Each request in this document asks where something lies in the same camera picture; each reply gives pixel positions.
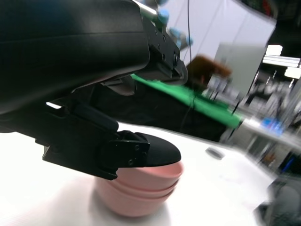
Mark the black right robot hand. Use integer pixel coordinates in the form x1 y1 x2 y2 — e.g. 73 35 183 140
255 178 301 226

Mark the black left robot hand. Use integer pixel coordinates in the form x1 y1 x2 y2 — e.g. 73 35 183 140
0 0 189 181

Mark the pink plastic bowl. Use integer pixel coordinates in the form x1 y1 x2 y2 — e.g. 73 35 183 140
94 176 176 218
117 180 179 200
117 161 184 191

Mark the black backdrop cloth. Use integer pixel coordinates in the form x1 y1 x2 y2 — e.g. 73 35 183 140
90 80 236 143

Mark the person with reddish brown hair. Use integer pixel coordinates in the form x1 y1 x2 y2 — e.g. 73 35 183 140
185 54 233 90

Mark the white board panel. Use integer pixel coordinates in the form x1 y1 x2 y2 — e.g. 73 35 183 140
164 0 277 71

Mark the black table cable grommet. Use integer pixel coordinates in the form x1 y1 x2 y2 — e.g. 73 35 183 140
206 147 224 160

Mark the thin black cable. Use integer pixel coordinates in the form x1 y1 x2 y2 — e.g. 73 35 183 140
180 0 197 132

